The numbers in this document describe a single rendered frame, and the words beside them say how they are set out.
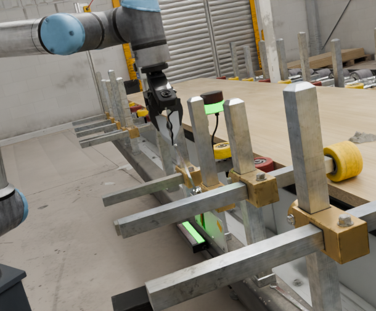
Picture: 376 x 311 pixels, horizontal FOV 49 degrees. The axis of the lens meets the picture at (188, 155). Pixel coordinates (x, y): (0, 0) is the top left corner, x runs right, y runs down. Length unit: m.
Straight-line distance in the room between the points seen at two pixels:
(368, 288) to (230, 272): 0.51
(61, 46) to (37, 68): 7.77
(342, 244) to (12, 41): 0.87
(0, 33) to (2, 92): 7.60
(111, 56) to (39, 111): 1.85
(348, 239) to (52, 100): 8.36
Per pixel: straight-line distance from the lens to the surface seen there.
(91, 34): 1.04
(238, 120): 0.85
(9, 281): 1.60
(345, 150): 0.94
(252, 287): 1.00
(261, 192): 0.82
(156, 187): 1.31
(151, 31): 1.05
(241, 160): 0.87
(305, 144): 0.63
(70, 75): 8.85
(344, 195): 0.93
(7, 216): 1.64
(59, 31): 1.01
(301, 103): 0.62
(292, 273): 1.17
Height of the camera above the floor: 1.26
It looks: 15 degrees down
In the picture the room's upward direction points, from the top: 12 degrees counter-clockwise
